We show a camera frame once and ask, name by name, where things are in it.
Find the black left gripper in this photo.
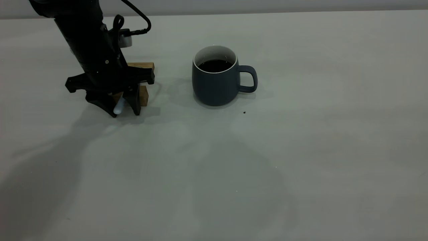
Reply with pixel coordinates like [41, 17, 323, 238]
[65, 54, 155, 118]

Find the flat rectangular wooden block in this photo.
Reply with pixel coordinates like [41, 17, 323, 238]
[127, 62, 155, 71]

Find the dark grey ceramic mug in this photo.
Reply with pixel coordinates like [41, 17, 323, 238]
[192, 45, 258, 107]

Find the dark coffee liquid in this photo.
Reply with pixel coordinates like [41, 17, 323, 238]
[198, 60, 233, 73]

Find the arched wooden block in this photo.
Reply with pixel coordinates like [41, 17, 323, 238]
[112, 86, 149, 107]

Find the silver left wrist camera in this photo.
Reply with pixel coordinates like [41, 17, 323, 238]
[119, 29, 133, 48]

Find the black camera cable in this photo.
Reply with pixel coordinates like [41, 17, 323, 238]
[113, 0, 152, 36]

